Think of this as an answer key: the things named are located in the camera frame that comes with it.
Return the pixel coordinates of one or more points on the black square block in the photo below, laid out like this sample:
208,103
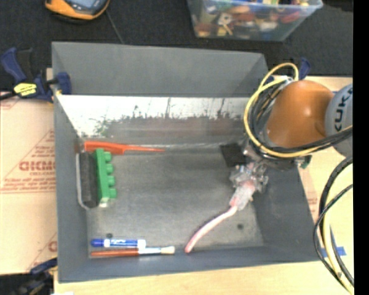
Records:
232,155

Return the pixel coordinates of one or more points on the blue marker pen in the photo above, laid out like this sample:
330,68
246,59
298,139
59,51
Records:
120,242

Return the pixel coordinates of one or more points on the green toy brick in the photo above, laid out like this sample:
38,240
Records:
106,177

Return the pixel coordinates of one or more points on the brown cardboard board red print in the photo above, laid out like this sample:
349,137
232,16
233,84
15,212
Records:
24,195

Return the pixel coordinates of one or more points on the grey metal bin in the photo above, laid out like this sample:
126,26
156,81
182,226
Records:
172,189

